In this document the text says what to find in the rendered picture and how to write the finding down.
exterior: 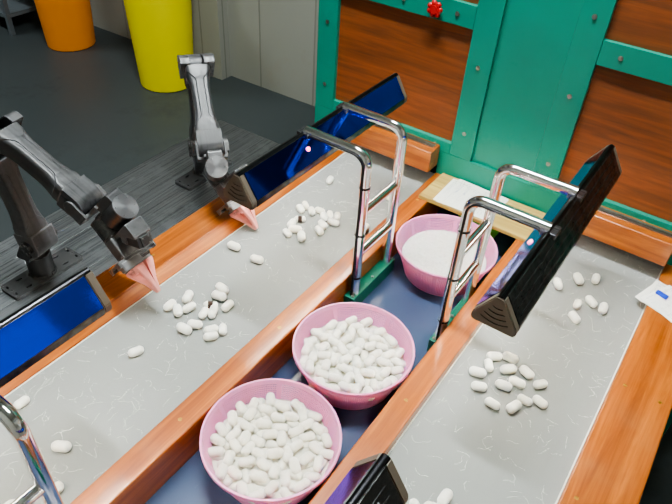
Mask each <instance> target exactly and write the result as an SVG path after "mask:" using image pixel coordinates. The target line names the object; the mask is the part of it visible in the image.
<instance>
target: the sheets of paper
mask: <svg viewBox="0 0 672 504"><path fill-rule="evenodd" d="M489 194H490V191H488V190H485V189H483V188H481V187H478V186H476V185H474V184H471V183H469V182H467V181H464V180H462V179H459V180H456V179H454V178H453V179H452V180H451V181H450V182H449V183H448V184H447V185H446V186H445V187H444V188H443V189H442V190H441V191H440V192H439V193H438V194H437V195H436V196H435V197H434V198H433V200H436V202H439V203H442V204H445V205H447V206H450V207H453V208H456V209H458V210H461V211H463V207H464V205H465V203H466V201H467V200H469V199H470V198H472V197H474V196H480V195H481V196H487V197H489ZM499 201H500V202H502V203H505V204H506V203H507V202H508V201H509V199H507V198H506V197H503V196H500V200H499ZM485 210H486V209H483V208H477V209H476V210H475V213H474V216H475V217H478V218H480V219H483V218H484V214H485Z"/></svg>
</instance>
